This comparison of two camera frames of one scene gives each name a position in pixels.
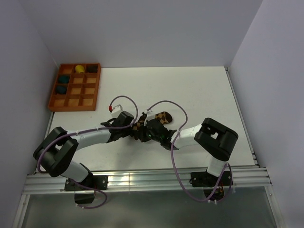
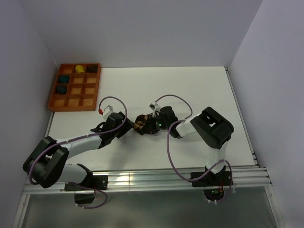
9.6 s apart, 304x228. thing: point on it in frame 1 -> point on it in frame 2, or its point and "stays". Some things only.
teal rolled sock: (63, 79) stays
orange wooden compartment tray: (76, 87) stays
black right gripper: (142, 136) -> (150, 128)
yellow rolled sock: (79, 69) stays
